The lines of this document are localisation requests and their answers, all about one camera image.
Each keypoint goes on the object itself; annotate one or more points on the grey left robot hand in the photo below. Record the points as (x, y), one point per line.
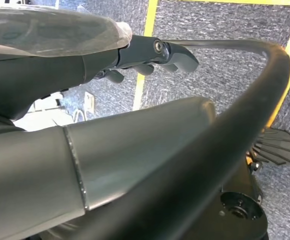
(35, 73)

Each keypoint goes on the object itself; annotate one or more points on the black robot foot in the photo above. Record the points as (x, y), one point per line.
(277, 147)

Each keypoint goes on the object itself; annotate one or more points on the metal floor socket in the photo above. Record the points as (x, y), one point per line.
(89, 101)

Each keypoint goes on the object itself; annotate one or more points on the grey left robot thigh shell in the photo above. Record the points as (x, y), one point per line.
(109, 155)

